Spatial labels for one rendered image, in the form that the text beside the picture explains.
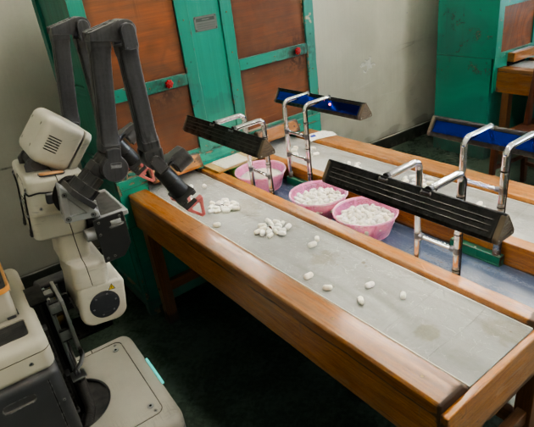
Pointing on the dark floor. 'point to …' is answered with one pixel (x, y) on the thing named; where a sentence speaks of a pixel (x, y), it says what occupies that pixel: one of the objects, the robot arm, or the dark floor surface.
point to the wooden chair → (531, 129)
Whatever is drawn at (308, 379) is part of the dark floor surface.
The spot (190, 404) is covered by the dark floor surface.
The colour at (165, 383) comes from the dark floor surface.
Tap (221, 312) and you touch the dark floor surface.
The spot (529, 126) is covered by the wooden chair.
